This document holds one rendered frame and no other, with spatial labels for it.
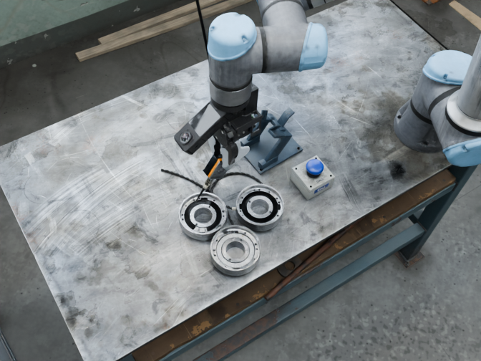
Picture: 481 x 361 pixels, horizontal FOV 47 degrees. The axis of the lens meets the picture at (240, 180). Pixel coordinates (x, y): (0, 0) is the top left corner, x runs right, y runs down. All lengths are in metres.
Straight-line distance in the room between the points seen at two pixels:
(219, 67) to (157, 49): 1.84
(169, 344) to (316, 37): 0.81
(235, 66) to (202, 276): 0.47
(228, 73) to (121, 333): 0.55
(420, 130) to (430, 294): 0.91
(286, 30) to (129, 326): 0.64
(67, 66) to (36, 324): 1.22
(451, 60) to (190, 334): 0.87
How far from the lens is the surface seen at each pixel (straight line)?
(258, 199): 1.23
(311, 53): 0.92
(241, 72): 0.92
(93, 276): 1.20
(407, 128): 1.40
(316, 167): 1.24
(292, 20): 0.94
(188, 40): 2.77
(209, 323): 1.40
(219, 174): 1.16
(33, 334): 2.07
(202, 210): 1.23
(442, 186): 1.70
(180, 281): 1.17
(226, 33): 0.88
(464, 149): 1.21
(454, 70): 1.29
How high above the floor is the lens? 1.88
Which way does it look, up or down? 57 degrees down
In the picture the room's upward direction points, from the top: 3 degrees clockwise
